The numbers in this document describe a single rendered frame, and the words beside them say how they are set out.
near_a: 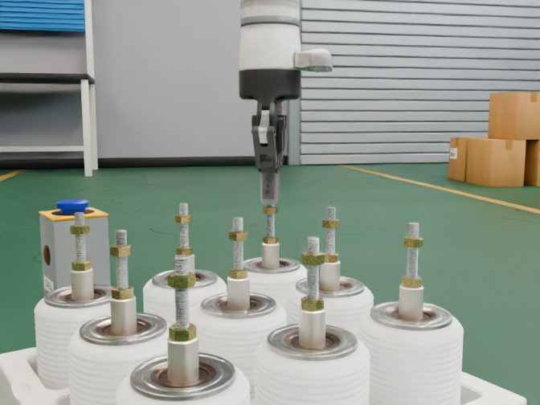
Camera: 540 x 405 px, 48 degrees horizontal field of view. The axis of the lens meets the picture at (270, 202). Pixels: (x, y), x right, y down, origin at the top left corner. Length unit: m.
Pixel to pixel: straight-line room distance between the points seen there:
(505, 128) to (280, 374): 3.80
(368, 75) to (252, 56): 5.06
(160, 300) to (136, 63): 4.86
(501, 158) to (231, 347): 3.60
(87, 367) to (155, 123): 4.98
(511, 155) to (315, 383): 3.70
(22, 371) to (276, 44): 0.44
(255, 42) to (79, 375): 0.40
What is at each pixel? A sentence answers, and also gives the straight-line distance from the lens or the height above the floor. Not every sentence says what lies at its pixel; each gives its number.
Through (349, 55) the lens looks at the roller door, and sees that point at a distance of 5.71.
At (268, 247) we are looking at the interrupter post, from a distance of 0.74.
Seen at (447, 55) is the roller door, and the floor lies 1.02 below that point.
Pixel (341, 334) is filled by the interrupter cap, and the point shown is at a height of 0.25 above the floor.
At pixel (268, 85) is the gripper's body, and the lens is 0.70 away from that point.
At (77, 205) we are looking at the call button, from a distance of 0.80.
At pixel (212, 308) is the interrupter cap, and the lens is 0.59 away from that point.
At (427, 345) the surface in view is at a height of 0.24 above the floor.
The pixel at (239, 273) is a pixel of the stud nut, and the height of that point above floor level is 0.29.
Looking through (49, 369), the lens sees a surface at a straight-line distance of 0.65.
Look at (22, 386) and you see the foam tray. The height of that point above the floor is 0.18.
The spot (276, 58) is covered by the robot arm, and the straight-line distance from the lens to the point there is 0.71.
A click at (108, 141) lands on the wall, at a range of 5.47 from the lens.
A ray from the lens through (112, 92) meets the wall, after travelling 5.47.
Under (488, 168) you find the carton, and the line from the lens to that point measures 4.07.
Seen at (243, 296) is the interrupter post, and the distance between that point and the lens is 0.59.
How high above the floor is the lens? 0.44
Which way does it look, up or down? 8 degrees down
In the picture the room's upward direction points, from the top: straight up
